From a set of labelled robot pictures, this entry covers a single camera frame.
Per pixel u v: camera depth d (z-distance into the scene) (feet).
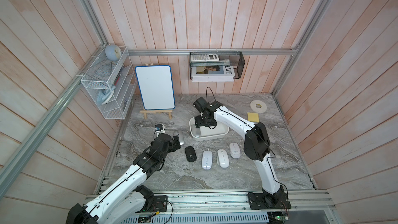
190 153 2.91
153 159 1.89
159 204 2.39
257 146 1.81
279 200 2.09
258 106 3.73
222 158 2.80
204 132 3.16
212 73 3.07
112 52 2.65
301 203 2.45
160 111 3.31
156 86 3.11
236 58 3.26
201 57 2.97
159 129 2.30
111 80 2.51
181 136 3.20
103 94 2.68
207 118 2.30
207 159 2.81
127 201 1.86
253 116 3.54
